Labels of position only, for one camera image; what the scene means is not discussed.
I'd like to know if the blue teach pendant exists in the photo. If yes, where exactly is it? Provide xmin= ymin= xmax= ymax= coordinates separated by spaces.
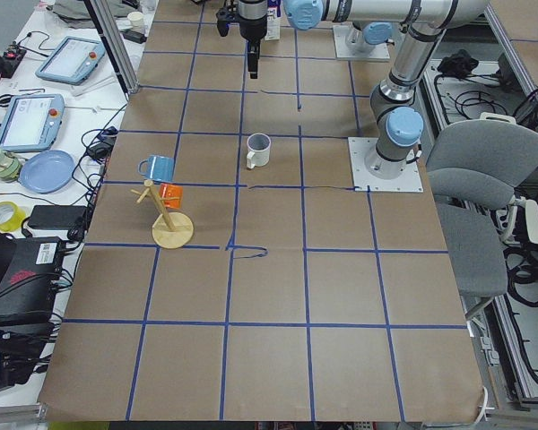
xmin=0 ymin=94 xmax=65 ymax=153
xmin=35 ymin=36 xmax=106 ymax=85

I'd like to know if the orange cup on stand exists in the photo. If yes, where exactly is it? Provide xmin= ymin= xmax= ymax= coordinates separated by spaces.
xmin=158 ymin=183 xmax=183 ymax=210

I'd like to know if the wooden mug tree stand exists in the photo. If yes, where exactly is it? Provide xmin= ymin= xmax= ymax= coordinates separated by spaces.
xmin=131 ymin=179 xmax=194 ymax=249

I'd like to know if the light blue plate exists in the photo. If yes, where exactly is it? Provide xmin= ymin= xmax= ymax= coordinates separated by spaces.
xmin=19 ymin=150 xmax=75 ymax=194

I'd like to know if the blue mug on stand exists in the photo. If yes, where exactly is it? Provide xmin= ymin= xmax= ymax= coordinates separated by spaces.
xmin=138 ymin=155 xmax=175 ymax=183

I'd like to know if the white ceramic mug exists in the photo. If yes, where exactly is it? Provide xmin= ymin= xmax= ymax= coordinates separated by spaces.
xmin=246 ymin=133 xmax=271 ymax=169

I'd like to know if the black power adapter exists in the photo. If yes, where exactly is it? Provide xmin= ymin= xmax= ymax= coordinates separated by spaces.
xmin=27 ymin=205 xmax=86 ymax=230

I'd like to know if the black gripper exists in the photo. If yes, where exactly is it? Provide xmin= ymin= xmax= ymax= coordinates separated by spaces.
xmin=237 ymin=0 xmax=267 ymax=79

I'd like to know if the black computer box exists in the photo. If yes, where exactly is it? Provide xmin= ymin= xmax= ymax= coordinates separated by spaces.
xmin=0 ymin=233 xmax=63 ymax=326

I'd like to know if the black cable on table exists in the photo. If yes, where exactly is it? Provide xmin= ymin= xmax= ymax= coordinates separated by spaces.
xmin=69 ymin=96 xmax=129 ymax=243

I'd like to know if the green tape rolls stack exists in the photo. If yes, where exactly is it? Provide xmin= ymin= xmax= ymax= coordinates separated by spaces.
xmin=0 ymin=148 xmax=22 ymax=182

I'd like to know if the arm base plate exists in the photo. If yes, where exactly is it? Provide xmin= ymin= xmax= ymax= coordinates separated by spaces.
xmin=333 ymin=21 xmax=393 ymax=62
xmin=348 ymin=137 xmax=423 ymax=193

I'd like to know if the blue white milk carton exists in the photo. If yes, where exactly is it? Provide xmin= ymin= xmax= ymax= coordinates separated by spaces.
xmin=265 ymin=0 xmax=281 ymax=41

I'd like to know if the cream paper cup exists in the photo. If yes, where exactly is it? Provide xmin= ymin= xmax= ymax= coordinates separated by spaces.
xmin=126 ymin=11 xmax=145 ymax=33

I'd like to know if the yellow tape roll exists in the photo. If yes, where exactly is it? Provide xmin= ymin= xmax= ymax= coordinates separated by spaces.
xmin=0 ymin=202 xmax=26 ymax=233

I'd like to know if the aluminium frame post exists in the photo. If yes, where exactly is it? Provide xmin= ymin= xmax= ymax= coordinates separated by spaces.
xmin=84 ymin=0 xmax=139 ymax=95

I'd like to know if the grey office chair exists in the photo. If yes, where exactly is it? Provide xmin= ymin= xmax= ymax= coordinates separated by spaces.
xmin=426 ymin=114 xmax=538 ymax=319

